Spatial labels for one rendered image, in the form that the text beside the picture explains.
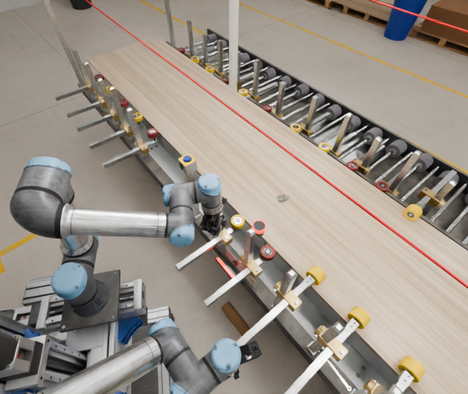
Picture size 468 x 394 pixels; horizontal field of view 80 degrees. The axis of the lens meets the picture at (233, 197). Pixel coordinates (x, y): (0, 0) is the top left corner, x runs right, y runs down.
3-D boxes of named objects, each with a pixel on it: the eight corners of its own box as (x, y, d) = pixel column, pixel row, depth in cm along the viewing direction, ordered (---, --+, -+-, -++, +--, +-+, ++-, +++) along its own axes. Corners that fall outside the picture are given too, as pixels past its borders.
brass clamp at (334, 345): (336, 363, 114) (340, 361, 110) (311, 334, 120) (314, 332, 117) (345, 352, 117) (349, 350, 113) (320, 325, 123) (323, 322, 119)
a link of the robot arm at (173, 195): (161, 206, 85) (197, 202, 86) (161, 179, 92) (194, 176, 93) (166, 220, 91) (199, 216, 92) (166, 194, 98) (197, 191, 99)
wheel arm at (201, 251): (180, 272, 149) (178, 269, 145) (176, 267, 150) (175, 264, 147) (241, 228, 166) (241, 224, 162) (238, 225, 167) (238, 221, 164)
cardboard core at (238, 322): (247, 341, 195) (220, 306, 209) (246, 343, 201) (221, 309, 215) (255, 333, 198) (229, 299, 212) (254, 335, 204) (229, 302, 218)
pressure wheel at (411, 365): (418, 375, 105) (396, 360, 112) (419, 387, 109) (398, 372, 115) (426, 363, 108) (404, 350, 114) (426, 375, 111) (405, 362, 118)
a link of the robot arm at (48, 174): (65, 276, 112) (1, 188, 70) (72, 243, 121) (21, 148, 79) (97, 274, 114) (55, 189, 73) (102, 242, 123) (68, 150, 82)
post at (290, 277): (276, 313, 148) (291, 279, 111) (271, 308, 150) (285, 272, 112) (280, 309, 150) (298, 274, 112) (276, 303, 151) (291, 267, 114)
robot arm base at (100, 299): (69, 320, 112) (57, 313, 104) (74, 284, 121) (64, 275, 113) (108, 313, 114) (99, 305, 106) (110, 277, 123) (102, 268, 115)
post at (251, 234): (245, 277, 160) (251, 235, 122) (241, 273, 162) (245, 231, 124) (250, 274, 161) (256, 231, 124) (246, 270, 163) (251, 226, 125)
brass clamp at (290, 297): (291, 313, 126) (294, 309, 122) (271, 290, 132) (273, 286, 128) (301, 304, 128) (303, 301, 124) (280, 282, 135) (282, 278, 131)
